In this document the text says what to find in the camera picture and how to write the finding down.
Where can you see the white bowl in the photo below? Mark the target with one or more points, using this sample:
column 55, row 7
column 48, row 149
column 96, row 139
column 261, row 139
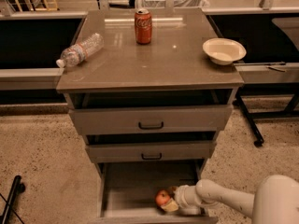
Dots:
column 223, row 51

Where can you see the clear plastic water bottle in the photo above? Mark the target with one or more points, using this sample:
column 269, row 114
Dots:
column 80, row 51

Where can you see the grey drawer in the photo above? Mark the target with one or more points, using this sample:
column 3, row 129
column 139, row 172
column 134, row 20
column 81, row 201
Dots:
column 151, row 152
column 178, row 119
column 128, row 189

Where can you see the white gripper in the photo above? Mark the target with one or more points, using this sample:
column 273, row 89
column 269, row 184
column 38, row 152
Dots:
column 181, row 197

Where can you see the middle grey drawer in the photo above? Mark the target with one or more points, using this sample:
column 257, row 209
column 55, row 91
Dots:
column 151, row 152

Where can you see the red soda can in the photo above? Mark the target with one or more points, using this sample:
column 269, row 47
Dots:
column 143, row 26

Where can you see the top grey drawer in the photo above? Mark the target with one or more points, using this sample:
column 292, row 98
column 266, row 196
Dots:
column 178, row 119

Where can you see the black stand leg left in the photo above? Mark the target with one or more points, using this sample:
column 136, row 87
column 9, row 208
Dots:
column 16, row 189

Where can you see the red apple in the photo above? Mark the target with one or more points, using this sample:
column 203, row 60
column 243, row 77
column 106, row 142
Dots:
column 162, row 197

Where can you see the grey drawer cabinet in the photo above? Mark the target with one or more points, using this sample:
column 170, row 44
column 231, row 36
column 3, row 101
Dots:
column 172, row 70

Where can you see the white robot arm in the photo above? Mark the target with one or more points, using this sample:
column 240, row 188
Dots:
column 276, row 200

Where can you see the bottom grey drawer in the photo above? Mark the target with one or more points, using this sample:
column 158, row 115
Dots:
column 128, row 189

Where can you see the black table frame right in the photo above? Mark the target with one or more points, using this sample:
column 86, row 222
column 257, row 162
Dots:
column 288, row 112

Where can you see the white wire basket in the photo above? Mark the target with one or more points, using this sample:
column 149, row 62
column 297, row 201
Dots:
column 155, row 4

